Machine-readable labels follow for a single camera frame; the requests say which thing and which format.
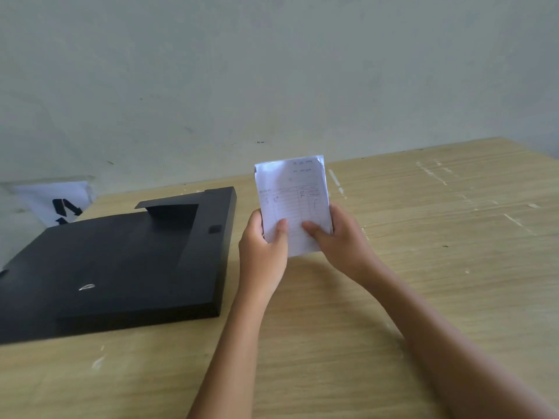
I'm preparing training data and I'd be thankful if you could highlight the person's right hand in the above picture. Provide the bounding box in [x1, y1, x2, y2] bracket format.
[302, 204, 380, 282]

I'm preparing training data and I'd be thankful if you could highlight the person's left hand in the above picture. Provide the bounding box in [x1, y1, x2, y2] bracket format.
[238, 210, 290, 298]

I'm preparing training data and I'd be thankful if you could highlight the white paper slips stack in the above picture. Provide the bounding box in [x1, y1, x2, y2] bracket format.
[254, 155, 334, 259]

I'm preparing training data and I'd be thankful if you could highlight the person's right forearm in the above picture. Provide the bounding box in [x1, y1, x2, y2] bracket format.
[349, 259, 559, 419]

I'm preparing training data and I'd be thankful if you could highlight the person's left forearm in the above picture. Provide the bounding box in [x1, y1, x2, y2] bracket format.
[187, 281, 280, 419]

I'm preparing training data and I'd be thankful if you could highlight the black document box file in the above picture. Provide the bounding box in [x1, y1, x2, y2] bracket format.
[0, 187, 238, 345]

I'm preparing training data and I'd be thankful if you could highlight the white sheet with black arrows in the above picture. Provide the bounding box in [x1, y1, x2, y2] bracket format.
[12, 181, 97, 228]

